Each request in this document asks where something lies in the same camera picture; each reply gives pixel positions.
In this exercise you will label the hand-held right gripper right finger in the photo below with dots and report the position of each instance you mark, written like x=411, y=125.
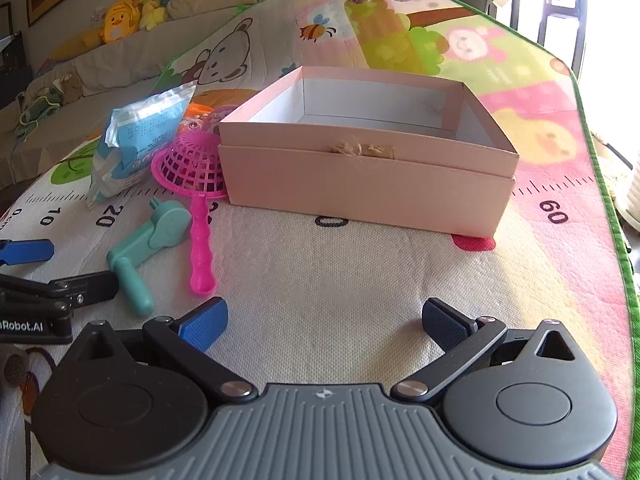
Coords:
x=442, y=322

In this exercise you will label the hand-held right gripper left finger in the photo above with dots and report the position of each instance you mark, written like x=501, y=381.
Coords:
x=205, y=322

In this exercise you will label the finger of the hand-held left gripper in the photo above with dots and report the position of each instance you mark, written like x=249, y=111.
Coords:
x=85, y=287
x=30, y=251

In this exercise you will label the pink toy strainer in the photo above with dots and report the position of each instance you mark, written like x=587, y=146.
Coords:
x=200, y=240

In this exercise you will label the pink cardboard box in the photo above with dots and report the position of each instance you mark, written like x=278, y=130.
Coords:
x=360, y=190

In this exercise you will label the blue white cotton pad packet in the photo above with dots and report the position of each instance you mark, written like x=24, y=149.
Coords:
x=135, y=135

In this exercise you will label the cartoon printed play mat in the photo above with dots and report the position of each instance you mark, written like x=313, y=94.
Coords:
x=320, y=270

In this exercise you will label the dark cabinet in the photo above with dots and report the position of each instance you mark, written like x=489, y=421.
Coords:
x=11, y=72

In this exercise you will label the beige covered sofa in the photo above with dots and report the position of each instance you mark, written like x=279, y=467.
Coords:
x=100, y=67

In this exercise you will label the orange toy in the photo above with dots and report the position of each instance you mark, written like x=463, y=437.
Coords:
x=202, y=109

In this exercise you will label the large yellow duck plush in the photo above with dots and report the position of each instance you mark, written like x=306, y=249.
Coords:
x=117, y=22

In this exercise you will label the small yellow plush toy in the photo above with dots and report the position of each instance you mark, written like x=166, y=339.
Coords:
x=147, y=12

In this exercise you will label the black metal rack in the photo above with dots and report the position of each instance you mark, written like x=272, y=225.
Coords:
x=560, y=10

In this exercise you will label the small dark picture frame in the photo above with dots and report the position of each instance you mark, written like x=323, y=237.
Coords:
x=5, y=20

